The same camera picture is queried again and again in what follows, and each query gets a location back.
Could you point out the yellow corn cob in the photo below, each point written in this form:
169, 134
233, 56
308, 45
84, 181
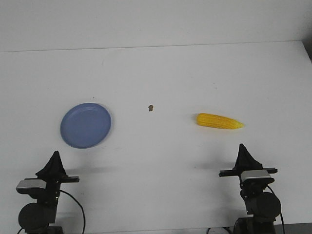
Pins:
216, 121

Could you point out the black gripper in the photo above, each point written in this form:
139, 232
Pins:
244, 158
53, 185

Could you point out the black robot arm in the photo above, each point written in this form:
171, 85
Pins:
261, 206
37, 217

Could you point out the blue round plate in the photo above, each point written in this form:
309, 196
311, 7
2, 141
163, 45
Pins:
85, 125

